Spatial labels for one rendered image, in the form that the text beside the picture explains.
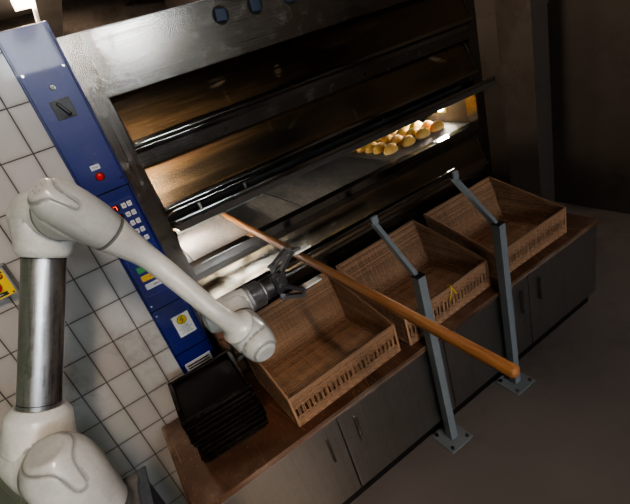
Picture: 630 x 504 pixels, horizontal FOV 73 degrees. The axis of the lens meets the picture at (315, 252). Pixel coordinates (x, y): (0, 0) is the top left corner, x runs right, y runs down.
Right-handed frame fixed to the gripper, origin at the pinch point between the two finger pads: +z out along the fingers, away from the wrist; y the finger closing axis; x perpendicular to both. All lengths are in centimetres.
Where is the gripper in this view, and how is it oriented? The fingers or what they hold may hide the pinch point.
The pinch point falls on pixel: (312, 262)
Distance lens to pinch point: 150.1
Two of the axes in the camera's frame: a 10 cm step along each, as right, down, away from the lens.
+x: 5.1, 2.5, -8.2
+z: 8.1, -4.6, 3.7
